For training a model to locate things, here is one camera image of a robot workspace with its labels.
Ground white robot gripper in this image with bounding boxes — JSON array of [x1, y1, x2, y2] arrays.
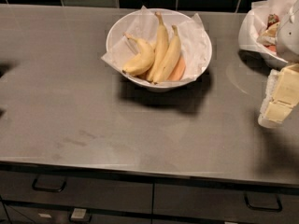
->
[[258, 0, 299, 128]]

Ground yellow banana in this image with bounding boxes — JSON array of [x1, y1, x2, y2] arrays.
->
[[146, 12, 169, 82], [122, 33, 155, 77], [153, 25, 181, 83]]

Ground white bowl with strawberries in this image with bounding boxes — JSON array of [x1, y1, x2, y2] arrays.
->
[[238, 6, 299, 70]]

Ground paper liner in strawberry bowl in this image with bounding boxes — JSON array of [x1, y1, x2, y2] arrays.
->
[[238, 0, 297, 69]]

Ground white paper bowl liner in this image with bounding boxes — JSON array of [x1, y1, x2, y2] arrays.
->
[[102, 7, 212, 92]]

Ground orange banana underneath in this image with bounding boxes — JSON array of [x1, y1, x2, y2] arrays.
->
[[168, 56, 186, 81]]

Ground white bowl with bananas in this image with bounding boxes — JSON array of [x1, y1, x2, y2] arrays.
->
[[102, 7, 212, 92]]

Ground red strawberries pile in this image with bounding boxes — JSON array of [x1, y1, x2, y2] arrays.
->
[[257, 14, 280, 52]]

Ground right grey drawer front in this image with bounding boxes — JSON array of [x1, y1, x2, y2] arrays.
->
[[153, 184, 299, 224]]

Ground grey drawer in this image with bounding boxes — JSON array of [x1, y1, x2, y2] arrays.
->
[[153, 184, 299, 224], [0, 171, 152, 214]]

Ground left grey drawer front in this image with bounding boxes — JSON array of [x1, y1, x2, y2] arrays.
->
[[0, 171, 152, 214]]

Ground lower drawer with label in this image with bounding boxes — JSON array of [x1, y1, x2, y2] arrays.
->
[[3, 202, 152, 224]]

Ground right black drawer handle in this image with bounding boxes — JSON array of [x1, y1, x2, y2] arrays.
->
[[244, 192, 283, 213]]

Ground black drawer handle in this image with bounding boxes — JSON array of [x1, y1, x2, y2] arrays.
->
[[244, 192, 283, 213], [32, 175, 66, 193]]

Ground left black drawer handle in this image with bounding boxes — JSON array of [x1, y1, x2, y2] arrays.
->
[[32, 175, 66, 193]]

